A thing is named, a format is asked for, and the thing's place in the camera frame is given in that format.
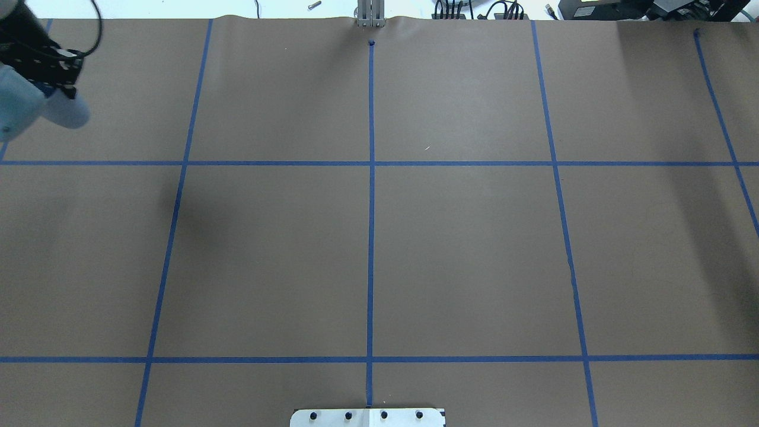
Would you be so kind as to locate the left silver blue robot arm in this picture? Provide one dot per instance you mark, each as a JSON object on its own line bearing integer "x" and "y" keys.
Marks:
{"x": 38, "y": 75}

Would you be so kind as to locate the brown paper table cover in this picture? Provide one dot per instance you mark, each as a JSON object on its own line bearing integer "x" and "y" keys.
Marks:
{"x": 525, "y": 223}

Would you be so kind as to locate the black usb hub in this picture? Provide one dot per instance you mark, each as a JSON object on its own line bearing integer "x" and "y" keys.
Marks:
{"x": 479, "y": 10}

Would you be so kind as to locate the black monitor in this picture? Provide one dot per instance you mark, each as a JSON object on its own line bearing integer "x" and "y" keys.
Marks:
{"x": 710, "y": 11}

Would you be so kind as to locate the aluminium frame post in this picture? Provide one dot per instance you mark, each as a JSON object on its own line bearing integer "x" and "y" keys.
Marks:
{"x": 370, "y": 14}

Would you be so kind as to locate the white pedestal with base plate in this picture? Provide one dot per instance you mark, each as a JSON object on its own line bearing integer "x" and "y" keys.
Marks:
{"x": 369, "y": 417}

